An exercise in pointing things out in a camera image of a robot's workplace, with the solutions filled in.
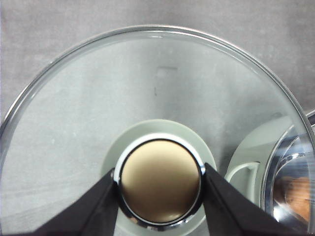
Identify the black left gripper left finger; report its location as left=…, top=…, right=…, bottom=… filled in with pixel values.
left=30, top=168, right=120, bottom=236

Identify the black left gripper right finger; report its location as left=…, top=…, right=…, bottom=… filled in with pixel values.
left=203, top=163, right=305, bottom=236

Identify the glass lid with green knob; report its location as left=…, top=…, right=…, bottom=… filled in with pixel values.
left=0, top=28, right=314, bottom=236

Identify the green electric steamer pot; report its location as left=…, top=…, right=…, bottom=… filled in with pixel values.
left=225, top=109, right=315, bottom=236

